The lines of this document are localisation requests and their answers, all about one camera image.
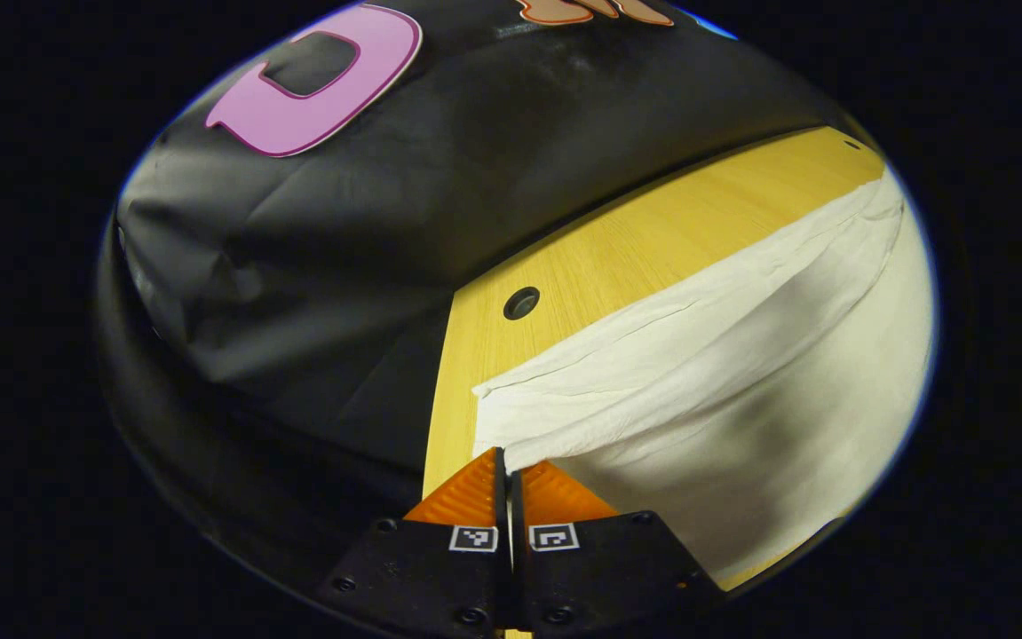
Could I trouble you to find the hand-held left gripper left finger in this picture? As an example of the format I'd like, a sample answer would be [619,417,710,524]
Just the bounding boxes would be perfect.
[319,446,512,639]

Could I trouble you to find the white jeans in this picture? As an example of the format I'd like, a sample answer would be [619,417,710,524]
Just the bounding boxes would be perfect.
[472,169,937,588]

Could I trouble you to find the black backdrop cloth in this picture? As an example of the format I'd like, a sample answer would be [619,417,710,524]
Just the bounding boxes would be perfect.
[98,0,886,578]

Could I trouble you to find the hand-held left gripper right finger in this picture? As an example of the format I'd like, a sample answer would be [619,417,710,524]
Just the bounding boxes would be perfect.
[511,460,726,639]

